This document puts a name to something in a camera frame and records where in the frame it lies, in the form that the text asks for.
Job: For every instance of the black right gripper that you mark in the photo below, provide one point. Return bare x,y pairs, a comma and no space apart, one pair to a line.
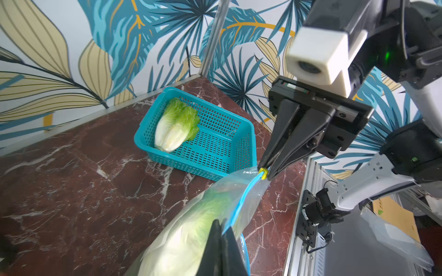
309,120

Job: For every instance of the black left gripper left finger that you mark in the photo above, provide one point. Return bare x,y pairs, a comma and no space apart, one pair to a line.
211,261

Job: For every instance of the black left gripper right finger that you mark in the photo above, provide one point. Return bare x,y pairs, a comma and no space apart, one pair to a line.
232,263

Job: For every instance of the chinese cabbage front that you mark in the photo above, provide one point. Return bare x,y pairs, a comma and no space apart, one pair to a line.
178,250

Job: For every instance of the chinese cabbage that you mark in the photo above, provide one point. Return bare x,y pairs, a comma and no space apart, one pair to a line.
178,124
178,250

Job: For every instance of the clear zipper bag blue seal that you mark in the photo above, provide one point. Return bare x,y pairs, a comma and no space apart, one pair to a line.
250,185

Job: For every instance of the chinese cabbage back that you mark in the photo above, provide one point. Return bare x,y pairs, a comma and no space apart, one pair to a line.
178,124

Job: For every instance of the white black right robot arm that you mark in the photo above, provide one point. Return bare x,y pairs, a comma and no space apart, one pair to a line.
405,42

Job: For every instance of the teal plastic basket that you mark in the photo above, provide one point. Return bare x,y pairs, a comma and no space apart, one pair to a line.
224,144

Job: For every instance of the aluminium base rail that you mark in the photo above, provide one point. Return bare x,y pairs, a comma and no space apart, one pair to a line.
306,255

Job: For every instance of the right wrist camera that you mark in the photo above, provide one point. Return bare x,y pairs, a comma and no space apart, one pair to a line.
321,58

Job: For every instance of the right aluminium corner post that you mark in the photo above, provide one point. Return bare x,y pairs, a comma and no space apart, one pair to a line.
214,35

